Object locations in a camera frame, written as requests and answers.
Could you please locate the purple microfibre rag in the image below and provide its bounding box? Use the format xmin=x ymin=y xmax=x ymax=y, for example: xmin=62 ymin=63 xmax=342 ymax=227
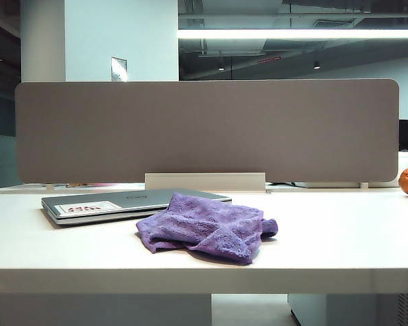
xmin=135 ymin=192 xmax=279 ymax=265

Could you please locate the white sticker with red print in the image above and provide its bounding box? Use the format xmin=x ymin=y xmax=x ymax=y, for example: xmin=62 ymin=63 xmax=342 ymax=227
xmin=53 ymin=200 xmax=120 ymax=218

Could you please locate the brown fabric desk partition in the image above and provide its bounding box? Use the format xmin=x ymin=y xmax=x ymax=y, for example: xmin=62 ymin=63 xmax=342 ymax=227
xmin=14 ymin=78 xmax=400 ymax=186

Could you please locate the black computer monitor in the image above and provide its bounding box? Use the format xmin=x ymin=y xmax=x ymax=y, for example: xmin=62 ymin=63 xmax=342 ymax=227
xmin=399 ymin=119 xmax=408 ymax=152

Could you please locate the silver closed laptop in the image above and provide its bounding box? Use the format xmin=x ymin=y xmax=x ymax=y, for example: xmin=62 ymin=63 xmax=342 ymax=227
xmin=40 ymin=187 xmax=233 ymax=227

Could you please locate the framed notice on pillar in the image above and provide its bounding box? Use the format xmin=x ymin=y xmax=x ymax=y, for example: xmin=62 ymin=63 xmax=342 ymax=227
xmin=110 ymin=56 xmax=128 ymax=82

